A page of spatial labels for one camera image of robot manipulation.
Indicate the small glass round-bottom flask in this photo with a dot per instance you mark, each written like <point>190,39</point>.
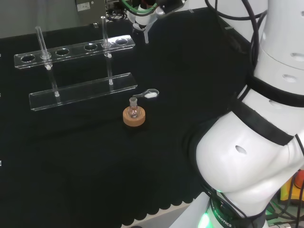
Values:
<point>133,111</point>

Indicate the yellow stop button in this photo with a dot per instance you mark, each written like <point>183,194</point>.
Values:
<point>286,192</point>

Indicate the grey metal box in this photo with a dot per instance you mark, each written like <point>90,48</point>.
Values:
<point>90,12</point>

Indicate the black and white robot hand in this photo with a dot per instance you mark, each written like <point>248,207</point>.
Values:
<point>142,17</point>

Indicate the clear acrylic funnel stand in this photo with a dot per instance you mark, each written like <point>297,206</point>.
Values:
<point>76,93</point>

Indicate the black bench cloth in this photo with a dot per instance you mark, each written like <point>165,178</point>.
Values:
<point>95,154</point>

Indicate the glass weighing funnel with powder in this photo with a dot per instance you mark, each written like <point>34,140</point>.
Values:
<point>150,94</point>

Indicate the translucent plastic funnel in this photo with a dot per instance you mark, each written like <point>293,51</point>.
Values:
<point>146,37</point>

